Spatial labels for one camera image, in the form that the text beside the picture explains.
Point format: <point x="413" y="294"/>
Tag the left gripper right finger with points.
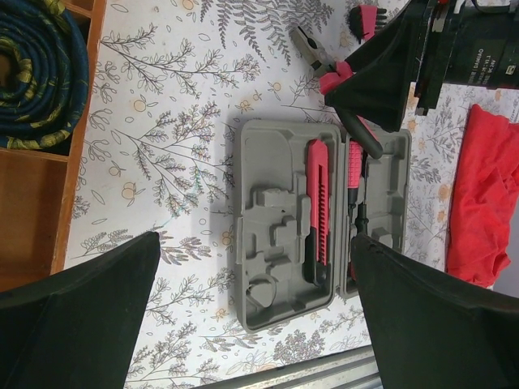
<point x="431" y="330"/>

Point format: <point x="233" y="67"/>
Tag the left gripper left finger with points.
<point x="78" y="328"/>

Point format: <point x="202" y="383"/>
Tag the pink black long screwdriver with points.
<point x="354" y="174"/>

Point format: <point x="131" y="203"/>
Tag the orange wooden divided tray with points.
<point x="37" y="200"/>

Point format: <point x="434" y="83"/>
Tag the rolled dark sock middle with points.
<point x="48" y="80"/>

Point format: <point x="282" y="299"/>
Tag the pink black utility knife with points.
<point x="316" y="243"/>

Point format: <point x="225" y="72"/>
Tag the pink black bit holder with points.
<point x="366" y="20"/>

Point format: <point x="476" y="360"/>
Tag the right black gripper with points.
<point x="457" y="42"/>

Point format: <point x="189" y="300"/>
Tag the red cloth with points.
<point x="485" y="194"/>

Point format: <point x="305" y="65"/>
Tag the pink black pliers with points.
<point x="331" y="75"/>

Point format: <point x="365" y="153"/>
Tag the grey plastic tool case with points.
<point x="297" y="194"/>

